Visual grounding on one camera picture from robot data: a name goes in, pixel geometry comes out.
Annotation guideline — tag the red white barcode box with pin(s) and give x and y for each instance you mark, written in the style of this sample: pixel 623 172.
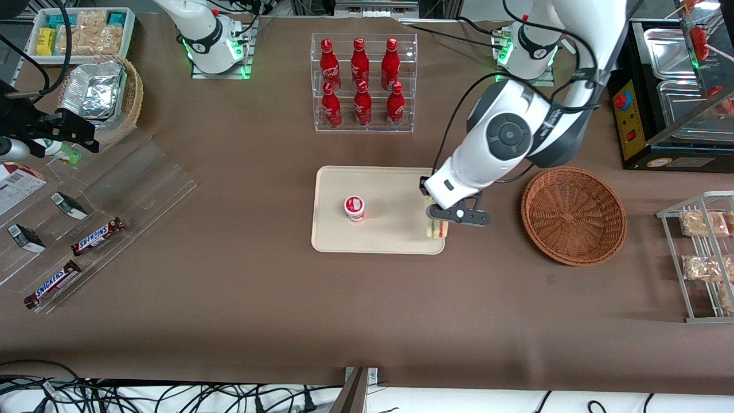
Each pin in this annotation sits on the red white barcode box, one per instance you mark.
pixel 17 186

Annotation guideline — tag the clear bag of brown snack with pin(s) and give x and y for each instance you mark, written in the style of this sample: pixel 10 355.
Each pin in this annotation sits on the clear bag of brown snack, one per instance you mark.
pixel 702 268
pixel 704 223
pixel 730 222
pixel 727 298

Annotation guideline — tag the stacked aluminium foil trays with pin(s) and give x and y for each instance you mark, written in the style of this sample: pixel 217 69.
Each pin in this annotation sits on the stacked aluminium foil trays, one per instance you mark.
pixel 94 89

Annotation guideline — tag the yellow snack pack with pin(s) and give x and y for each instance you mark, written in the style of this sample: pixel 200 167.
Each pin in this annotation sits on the yellow snack pack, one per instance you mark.
pixel 46 41

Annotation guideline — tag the brown snickers bar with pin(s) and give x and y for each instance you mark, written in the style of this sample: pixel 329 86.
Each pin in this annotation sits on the brown snickers bar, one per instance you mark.
pixel 53 284
pixel 97 236

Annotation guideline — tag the white plastic bin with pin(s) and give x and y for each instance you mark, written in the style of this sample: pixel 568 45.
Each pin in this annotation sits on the white plastic bin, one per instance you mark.
pixel 131 28

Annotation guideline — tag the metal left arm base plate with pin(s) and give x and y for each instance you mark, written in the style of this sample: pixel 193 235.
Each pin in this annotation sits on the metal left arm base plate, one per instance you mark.
pixel 502 57

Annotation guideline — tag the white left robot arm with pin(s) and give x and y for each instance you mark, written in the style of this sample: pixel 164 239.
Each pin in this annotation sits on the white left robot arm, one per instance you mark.
pixel 504 135

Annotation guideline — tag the red emergency stop button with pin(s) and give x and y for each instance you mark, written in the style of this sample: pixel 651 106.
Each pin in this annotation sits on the red emergency stop button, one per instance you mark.
pixel 621 100

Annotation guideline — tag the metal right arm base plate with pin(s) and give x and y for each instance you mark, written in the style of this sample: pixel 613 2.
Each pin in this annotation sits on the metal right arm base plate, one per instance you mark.
pixel 221 76

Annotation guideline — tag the metal table bracket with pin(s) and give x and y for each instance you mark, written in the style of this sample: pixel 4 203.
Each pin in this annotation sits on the metal table bracket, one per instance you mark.
pixel 373 374

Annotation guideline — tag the red sausage on skewer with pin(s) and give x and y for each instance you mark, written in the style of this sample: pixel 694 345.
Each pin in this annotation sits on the red sausage on skewer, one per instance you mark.
pixel 698 43

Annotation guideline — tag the beige plastic tray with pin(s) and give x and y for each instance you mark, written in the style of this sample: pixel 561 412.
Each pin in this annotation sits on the beige plastic tray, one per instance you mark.
pixel 395 189

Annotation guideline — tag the tan wicker basket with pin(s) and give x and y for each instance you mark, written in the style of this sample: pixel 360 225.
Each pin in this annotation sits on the tan wicker basket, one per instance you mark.
pixel 135 97

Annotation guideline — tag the triangle sandwich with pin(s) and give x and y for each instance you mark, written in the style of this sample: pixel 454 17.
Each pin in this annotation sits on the triangle sandwich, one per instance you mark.
pixel 440 232

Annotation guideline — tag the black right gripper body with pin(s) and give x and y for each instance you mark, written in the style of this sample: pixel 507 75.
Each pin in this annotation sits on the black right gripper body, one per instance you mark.
pixel 24 123

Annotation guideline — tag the red white yogurt cup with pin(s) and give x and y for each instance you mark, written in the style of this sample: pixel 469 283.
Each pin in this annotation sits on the red white yogurt cup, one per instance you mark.
pixel 354 207

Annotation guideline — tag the small black white box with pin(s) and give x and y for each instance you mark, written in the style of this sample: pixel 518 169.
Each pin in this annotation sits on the small black white box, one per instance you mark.
pixel 69 205
pixel 26 238

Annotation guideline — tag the black food warmer case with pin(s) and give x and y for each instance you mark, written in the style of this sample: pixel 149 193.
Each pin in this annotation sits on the black food warmer case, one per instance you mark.
pixel 688 159

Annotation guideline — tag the steel warmer pan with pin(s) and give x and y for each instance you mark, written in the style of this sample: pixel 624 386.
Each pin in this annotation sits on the steel warmer pan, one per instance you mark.
pixel 679 100
pixel 668 54

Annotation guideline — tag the clear acrylic display stand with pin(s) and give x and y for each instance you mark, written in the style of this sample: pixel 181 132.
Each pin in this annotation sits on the clear acrylic display stand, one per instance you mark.
pixel 143 183

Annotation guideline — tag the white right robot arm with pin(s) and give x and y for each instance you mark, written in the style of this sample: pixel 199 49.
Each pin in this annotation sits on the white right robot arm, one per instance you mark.
pixel 200 31

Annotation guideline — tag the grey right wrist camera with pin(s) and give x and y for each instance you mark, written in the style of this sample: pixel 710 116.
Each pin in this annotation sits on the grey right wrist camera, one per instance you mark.
pixel 11 149

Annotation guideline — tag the brown table cover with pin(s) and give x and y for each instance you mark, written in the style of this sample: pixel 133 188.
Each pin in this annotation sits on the brown table cover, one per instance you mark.
pixel 367 315

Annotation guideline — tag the grey angled post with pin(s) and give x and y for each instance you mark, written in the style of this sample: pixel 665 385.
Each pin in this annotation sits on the grey angled post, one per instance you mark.
pixel 350 398

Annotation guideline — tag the teal snack pack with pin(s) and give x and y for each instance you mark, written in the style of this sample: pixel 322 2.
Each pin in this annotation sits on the teal snack pack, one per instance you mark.
pixel 117 19
pixel 60 21

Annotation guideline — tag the clear acrylic bottle rack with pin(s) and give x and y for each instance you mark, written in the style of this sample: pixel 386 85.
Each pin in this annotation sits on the clear acrylic bottle rack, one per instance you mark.
pixel 364 129

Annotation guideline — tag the green white small bottle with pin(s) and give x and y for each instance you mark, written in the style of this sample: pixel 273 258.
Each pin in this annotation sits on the green white small bottle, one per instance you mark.
pixel 63 152

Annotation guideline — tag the red cola bottle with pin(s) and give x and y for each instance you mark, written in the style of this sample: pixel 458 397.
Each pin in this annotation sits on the red cola bottle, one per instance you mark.
pixel 359 64
pixel 331 109
pixel 327 66
pixel 362 108
pixel 390 64
pixel 395 109

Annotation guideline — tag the clear bag of rice crackers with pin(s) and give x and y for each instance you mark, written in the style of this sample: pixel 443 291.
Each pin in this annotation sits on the clear bag of rice crackers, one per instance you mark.
pixel 94 37

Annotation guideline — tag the round brown wicker basket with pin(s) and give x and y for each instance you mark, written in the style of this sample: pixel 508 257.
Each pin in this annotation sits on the round brown wicker basket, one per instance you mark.
pixel 573 218

